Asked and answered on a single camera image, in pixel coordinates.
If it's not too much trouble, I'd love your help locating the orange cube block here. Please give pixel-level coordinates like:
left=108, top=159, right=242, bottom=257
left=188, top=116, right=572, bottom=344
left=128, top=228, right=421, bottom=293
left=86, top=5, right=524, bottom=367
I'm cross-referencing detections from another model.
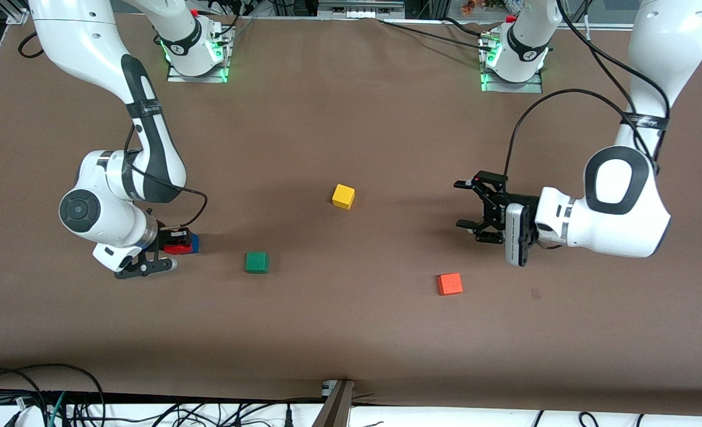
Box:
left=437, top=273, right=464, bottom=296

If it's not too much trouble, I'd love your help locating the green cube block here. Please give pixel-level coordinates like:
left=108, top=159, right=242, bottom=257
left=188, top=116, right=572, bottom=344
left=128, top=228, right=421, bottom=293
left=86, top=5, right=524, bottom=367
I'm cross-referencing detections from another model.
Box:
left=245, top=251, right=270, bottom=275

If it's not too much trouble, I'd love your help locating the yellow cube block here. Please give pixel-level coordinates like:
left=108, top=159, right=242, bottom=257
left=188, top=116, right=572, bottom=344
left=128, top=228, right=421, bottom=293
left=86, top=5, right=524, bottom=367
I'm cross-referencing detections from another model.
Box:
left=332, top=184, right=356, bottom=210

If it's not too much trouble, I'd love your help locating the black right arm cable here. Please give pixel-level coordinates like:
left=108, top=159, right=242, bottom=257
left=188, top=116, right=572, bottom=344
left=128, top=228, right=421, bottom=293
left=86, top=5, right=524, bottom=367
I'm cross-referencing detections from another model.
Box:
left=125, top=122, right=208, bottom=232

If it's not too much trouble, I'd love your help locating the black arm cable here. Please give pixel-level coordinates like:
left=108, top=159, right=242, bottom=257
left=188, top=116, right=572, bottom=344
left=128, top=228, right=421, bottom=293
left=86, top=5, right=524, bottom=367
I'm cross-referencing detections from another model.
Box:
left=504, top=0, right=672, bottom=179
left=125, top=122, right=208, bottom=232

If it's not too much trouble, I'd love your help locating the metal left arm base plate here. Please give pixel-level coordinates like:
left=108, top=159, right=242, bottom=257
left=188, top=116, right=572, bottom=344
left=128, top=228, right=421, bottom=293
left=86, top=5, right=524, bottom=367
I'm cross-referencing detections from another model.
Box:
left=480, top=65, right=544, bottom=94

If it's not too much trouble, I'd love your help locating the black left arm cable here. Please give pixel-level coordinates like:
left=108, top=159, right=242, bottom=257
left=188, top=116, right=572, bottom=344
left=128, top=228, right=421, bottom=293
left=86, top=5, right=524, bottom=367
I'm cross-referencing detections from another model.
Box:
left=504, top=0, right=672, bottom=179

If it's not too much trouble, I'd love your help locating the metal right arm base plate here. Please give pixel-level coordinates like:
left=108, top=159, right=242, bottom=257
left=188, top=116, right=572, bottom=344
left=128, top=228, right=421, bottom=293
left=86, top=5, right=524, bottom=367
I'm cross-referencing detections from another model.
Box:
left=166, top=59, right=228, bottom=84

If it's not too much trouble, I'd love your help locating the black cable across table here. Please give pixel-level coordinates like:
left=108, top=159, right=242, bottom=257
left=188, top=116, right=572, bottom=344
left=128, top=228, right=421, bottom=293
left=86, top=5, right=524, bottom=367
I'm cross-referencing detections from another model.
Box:
left=376, top=18, right=494, bottom=54

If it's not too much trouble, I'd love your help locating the black looped cable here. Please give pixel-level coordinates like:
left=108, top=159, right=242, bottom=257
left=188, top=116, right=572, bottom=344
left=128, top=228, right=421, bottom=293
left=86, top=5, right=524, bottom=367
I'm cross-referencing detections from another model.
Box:
left=0, top=363, right=106, bottom=427

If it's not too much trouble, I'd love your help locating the teal cable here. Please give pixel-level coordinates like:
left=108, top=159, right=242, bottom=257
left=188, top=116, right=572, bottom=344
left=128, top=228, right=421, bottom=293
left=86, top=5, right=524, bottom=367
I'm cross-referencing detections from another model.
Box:
left=47, top=391, right=67, bottom=427

